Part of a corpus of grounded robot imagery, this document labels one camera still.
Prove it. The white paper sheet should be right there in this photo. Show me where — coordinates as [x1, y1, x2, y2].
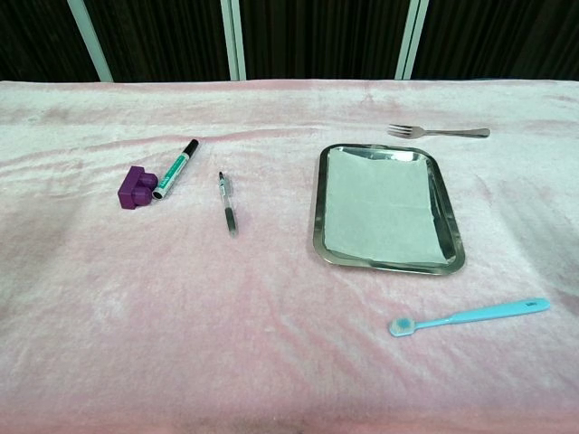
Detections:
[324, 147, 445, 267]

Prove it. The stainless steel tray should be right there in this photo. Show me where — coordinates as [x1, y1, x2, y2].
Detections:
[311, 143, 467, 277]

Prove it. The clear black gel pen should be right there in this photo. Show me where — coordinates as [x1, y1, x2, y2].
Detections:
[217, 171, 239, 238]

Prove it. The green whiteboard marker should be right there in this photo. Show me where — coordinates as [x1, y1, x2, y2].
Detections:
[151, 138, 201, 201]

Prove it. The pink velvet table cloth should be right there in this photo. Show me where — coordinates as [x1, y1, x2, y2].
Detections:
[0, 79, 579, 434]

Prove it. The purple plastic block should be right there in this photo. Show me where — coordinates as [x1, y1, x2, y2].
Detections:
[117, 165, 159, 211]

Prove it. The stainless steel fork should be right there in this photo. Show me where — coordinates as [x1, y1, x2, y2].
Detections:
[387, 124, 491, 139]

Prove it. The light blue toothbrush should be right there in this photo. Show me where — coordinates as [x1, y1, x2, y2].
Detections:
[388, 297, 552, 338]

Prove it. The black pleated curtain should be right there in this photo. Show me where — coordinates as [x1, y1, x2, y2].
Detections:
[0, 0, 579, 84]

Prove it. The white metal frame post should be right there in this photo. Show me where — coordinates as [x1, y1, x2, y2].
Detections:
[394, 0, 430, 81]
[66, 0, 113, 83]
[220, 0, 248, 82]

